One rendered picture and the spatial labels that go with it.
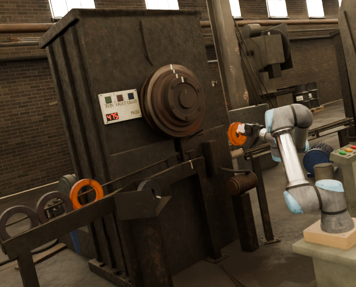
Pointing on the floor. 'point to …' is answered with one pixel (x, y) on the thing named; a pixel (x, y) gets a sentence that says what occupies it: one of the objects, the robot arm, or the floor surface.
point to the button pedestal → (352, 180)
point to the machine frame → (136, 128)
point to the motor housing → (244, 209)
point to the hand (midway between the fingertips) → (237, 130)
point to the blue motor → (317, 158)
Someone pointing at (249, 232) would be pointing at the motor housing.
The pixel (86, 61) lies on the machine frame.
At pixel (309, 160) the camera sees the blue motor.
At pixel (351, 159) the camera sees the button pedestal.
